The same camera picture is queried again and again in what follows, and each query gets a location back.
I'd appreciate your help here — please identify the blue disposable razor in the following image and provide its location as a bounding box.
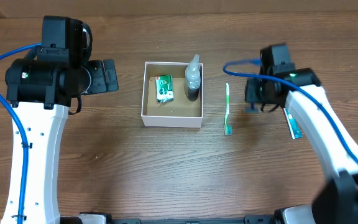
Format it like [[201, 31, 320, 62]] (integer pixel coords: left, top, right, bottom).
[[244, 103, 259, 114]]

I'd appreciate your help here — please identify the green white toothbrush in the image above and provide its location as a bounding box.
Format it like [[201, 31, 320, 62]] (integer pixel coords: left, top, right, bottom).
[[224, 83, 232, 136]]

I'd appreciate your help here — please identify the green Dettol soap bar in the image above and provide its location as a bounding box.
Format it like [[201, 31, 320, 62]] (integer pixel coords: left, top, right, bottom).
[[155, 75, 174, 103]]

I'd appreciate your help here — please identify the teal toothpaste tube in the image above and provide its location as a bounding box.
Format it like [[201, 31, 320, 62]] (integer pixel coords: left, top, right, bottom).
[[283, 108, 303, 139]]

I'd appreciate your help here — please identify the clear foam soap pump bottle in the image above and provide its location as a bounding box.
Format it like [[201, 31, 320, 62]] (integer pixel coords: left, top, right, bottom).
[[185, 54, 201, 101]]

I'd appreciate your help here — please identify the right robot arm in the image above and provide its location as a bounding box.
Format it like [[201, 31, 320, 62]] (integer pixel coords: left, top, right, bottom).
[[245, 44, 358, 223]]

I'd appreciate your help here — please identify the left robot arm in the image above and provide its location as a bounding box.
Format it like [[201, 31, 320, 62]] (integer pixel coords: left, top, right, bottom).
[[2, 16, 119, 224]]

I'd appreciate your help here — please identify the pink open cardboard box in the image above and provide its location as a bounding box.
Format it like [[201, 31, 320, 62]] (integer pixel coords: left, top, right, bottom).
[[140, 62, 204, 128]]

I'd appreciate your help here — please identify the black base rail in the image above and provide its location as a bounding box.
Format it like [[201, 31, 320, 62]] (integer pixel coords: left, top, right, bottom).
[[59, 212, 283, 224]]

